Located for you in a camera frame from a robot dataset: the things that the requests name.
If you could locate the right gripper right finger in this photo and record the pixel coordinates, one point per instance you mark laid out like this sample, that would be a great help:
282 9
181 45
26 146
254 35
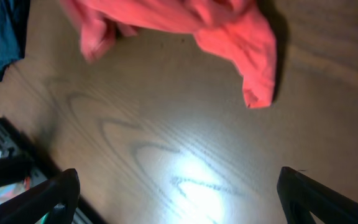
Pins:
303 198

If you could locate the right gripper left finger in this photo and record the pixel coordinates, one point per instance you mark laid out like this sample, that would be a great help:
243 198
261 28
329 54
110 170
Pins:
56 199

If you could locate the navy blue t-shirt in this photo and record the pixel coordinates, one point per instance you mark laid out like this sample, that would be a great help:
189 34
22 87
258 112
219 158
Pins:
14 15

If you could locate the red printed t-shirt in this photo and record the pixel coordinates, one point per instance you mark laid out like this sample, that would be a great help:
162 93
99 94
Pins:
232 29

